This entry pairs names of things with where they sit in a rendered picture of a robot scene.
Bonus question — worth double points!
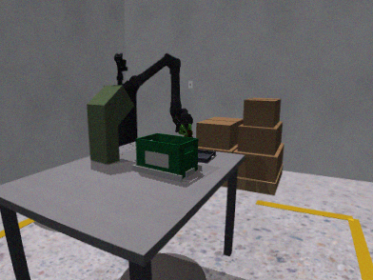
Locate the brown bottle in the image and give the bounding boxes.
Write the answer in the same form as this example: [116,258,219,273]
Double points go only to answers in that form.
[185,130,193,138]

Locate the green plastic crate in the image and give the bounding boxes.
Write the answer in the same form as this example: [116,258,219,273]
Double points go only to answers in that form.
[136,133,198,178]

